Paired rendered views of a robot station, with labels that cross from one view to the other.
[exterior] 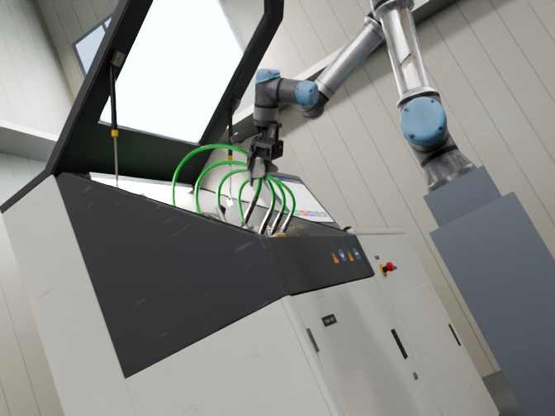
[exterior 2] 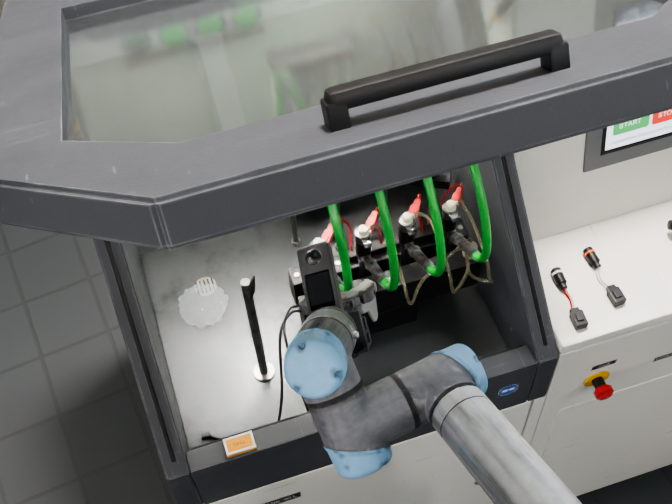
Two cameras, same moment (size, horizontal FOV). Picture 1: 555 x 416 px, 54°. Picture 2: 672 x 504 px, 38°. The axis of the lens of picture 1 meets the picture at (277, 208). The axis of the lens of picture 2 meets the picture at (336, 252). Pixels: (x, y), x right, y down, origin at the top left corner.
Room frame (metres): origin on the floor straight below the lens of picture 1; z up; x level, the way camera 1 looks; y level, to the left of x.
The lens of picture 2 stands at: (1.18, -0.58, 2.48)
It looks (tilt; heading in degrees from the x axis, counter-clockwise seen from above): 56 degrees down; 51
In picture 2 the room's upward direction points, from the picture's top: 4 degrees counter-clockwise
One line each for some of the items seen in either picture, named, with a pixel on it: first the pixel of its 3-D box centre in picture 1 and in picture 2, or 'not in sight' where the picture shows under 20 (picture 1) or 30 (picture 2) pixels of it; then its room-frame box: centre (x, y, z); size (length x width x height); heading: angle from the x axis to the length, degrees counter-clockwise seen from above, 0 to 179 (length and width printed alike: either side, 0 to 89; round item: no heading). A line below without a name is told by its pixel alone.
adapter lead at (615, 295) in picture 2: not in sight; (603, 275); (2.11, -0.18, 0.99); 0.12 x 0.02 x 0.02; 68
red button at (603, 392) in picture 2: (387, 267); (601, 387); (2.04, -0.28, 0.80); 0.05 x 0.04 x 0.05; 156
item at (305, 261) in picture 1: (321, 262); (365, 424); (1.65, -0.05, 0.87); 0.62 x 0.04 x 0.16; 156
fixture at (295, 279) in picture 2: not in sight; (384, 286); (1.85, 0.11, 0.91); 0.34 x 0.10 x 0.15; 156
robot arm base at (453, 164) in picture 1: (446, 170); not in sight; (1.55, -0.49, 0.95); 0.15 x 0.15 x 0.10
